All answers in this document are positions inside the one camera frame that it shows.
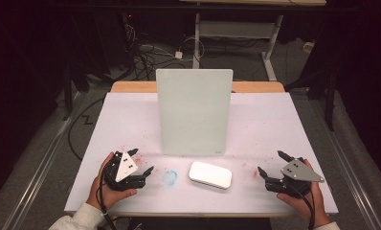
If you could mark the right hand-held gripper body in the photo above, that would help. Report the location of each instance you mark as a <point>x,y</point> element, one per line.
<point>298,172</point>

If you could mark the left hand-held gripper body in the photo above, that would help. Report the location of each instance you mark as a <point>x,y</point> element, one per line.
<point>126,167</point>

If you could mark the white board eraser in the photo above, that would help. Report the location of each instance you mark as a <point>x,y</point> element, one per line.
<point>211,175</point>

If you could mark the small whiteboard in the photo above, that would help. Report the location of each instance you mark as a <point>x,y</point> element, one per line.
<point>195,111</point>

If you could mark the person's left hand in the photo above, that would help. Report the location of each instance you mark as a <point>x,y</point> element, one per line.
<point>112,196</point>

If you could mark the person's right hand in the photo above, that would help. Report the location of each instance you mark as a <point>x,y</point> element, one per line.
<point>313,204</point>

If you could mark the white table cover sheet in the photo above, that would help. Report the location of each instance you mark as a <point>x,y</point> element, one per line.
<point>258,127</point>

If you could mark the wooden table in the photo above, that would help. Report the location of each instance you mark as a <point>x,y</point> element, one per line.
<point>258,87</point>

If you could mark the white power adapter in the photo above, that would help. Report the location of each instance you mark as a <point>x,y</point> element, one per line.
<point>178,55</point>

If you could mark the white power strip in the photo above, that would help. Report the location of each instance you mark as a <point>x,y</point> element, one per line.
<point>308,47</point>

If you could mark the aluminium floor rail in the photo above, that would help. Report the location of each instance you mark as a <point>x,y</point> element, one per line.
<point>348,172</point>
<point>35,179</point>

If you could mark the white metal desk frame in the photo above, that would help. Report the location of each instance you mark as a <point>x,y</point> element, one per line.
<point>236,29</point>

